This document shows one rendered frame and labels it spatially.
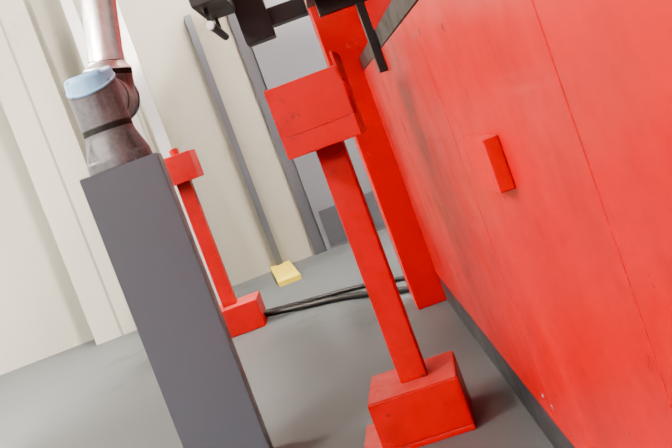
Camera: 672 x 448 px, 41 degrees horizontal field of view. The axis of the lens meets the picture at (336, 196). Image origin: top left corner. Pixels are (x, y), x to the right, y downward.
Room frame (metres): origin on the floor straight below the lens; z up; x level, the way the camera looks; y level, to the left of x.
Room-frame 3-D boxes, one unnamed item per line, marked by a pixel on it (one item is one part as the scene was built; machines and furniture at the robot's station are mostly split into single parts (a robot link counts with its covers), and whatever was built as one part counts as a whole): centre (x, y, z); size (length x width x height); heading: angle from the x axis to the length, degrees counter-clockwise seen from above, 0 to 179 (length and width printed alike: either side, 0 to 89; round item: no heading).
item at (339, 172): (1.95, -0.02, 0.39); 0.06 x 0.06 x 0.54; 83
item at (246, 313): (3.86, 0.59, 0.41); 0.25 x 0.20 x 0.83; 89
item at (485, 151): (1.18, -0.20, 0.58); 0.15 x 0.02 x 0.07; 179
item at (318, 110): (1.95, -0.02, 0.75); 0.20 x 0.16 x 0.18; 173
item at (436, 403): (1.96, 0.00, 0.06); 0.25 x 0.20 x 0.12; 83
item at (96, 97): (2.11, 0.44, 0.94); 0.13 x 0.12 x 0.14; 178
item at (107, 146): (2.10, 0.44, 0.82); 0.15 x 0.15 x 0.10
